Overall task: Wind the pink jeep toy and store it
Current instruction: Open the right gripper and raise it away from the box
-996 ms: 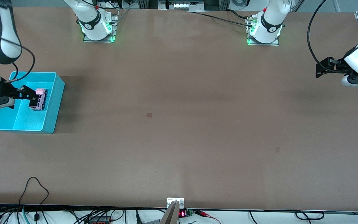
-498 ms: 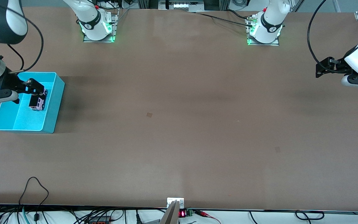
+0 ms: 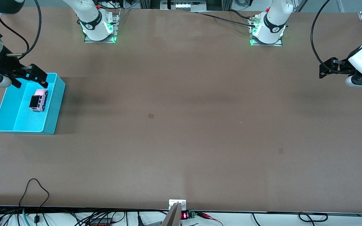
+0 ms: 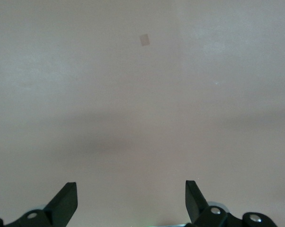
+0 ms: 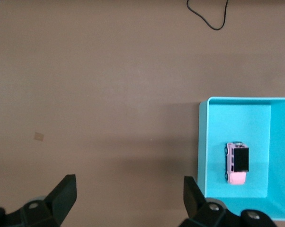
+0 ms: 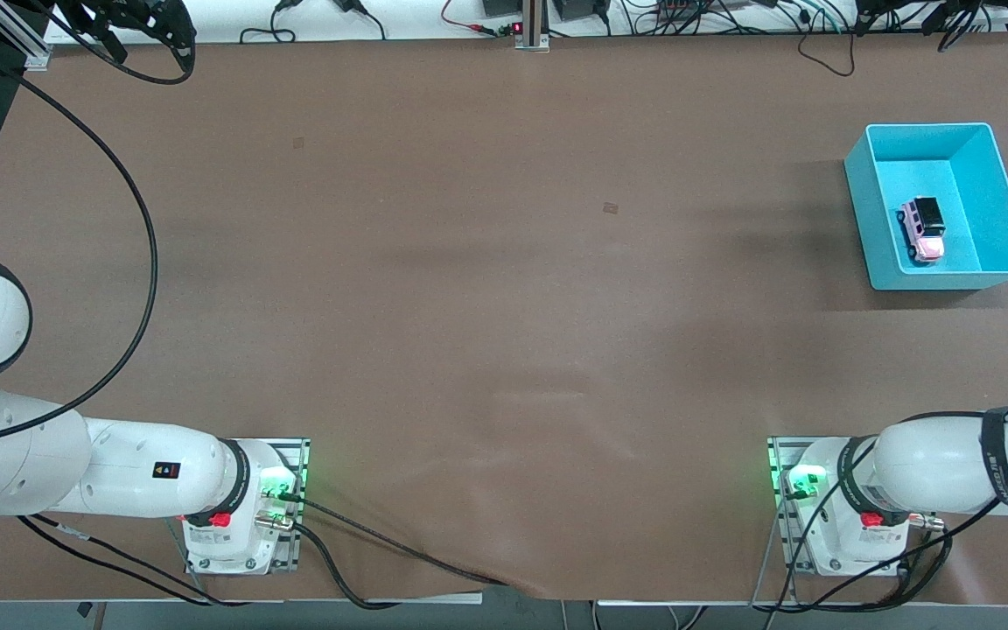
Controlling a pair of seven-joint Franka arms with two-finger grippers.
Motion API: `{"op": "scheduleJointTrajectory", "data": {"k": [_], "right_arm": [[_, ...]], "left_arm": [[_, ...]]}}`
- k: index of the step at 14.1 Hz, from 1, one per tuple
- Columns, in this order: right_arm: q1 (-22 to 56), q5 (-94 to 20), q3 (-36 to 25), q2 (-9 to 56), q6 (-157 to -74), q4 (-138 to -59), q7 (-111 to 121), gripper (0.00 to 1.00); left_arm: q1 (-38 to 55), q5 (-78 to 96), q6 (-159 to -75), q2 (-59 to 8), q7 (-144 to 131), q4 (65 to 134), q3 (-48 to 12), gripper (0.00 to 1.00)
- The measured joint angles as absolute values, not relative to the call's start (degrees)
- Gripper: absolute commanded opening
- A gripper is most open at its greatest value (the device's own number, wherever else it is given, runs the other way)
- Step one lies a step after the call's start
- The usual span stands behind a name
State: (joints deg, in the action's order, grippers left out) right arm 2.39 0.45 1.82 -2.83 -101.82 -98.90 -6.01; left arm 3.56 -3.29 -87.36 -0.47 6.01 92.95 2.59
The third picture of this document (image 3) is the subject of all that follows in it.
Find lit equipment box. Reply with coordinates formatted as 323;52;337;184
160;0;207;12

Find cyan plastic bin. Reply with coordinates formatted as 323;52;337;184
0;73;66;135

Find black cable on table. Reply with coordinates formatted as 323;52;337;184
197;12;257;27
228;9;257;20

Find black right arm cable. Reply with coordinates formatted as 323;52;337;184
22;0;42;57
0;12;30;57

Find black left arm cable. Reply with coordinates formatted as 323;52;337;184
310;0;349;75

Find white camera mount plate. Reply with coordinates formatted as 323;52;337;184
169;199;187;211

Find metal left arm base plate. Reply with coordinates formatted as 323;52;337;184
250;14;283;47

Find black coiled cable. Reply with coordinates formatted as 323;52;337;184
298;212;328;222

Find thin black looped cable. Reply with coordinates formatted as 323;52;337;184
19;178;50;226

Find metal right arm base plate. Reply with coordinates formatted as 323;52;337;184
84;9;121;43

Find red clip wires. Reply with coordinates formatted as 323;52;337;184
197;212;224;226

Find grey aluminium bar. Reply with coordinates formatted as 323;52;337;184
162;202;182;226

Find pink jeep toy black roof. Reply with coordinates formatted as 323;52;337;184
29;89;48;112

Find black power strip orange switches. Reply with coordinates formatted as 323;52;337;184
88;218;113;226

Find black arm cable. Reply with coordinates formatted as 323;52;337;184
310;0;349;75
0;12;30;57
22;0;42;57

